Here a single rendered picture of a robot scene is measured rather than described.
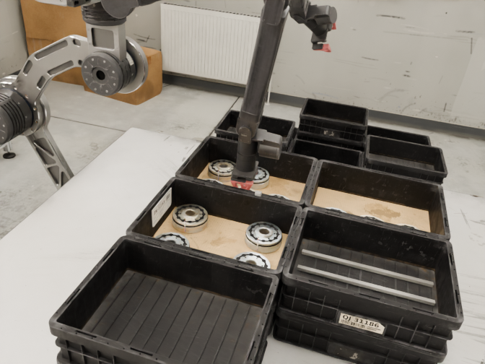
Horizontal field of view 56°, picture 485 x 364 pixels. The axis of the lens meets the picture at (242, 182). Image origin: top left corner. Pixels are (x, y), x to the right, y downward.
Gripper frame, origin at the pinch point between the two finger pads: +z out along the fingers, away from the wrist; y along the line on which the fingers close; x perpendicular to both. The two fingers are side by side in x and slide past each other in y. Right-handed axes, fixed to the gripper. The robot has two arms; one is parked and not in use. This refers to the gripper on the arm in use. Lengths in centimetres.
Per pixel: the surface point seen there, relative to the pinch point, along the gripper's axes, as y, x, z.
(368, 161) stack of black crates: 93, -47, 30
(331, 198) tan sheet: 12.9, -27.9, 4.2
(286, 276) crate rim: -39.3, -18.5, -6.1
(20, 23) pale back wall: 262, 265, 40
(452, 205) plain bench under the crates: 45, -76, 17
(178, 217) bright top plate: -17.1, 15.1, 1.3
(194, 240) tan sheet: -22.3, 8.6, 4.1
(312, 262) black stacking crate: -20.9, -24.4, 4.2
